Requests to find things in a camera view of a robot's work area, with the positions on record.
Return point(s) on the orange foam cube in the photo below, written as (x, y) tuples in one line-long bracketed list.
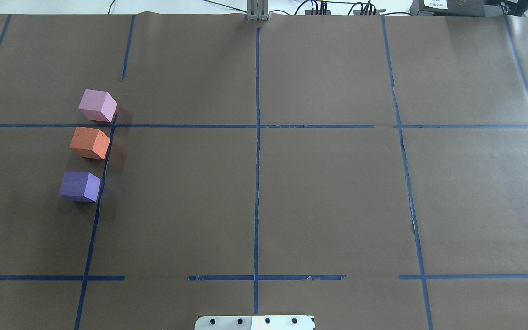
[(90, 143)]

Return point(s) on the orange black connector hub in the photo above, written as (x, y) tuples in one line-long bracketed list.
[(318, 8)]

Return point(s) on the light pink foam cube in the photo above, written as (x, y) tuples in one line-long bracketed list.
[(98, 105)]

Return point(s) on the dark purple foam cube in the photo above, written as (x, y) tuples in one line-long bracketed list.
[(80, 186)]

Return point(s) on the black box with label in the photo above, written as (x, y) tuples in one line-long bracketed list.
[(470, 8)]

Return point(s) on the aluminium frame post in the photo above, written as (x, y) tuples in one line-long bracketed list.
[(257, 10)]

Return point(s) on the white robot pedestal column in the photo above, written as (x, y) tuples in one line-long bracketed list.
[(256, 322)]

